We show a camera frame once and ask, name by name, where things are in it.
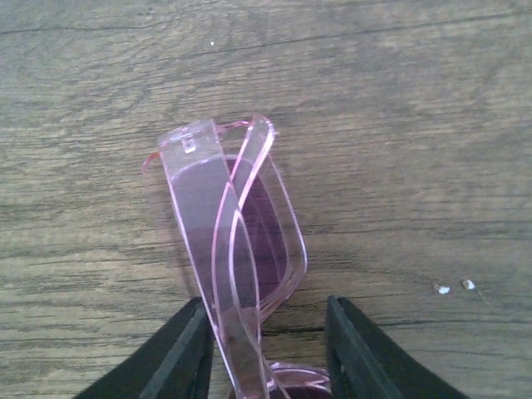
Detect pink sunglasses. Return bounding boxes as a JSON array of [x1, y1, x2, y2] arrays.
[[142, 115, 331, 398]]

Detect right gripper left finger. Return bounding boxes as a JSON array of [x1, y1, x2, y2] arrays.
[[76, 297, 214, 399]]

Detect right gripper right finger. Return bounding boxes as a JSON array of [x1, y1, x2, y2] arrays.
[[324, 296, 467, 398]]

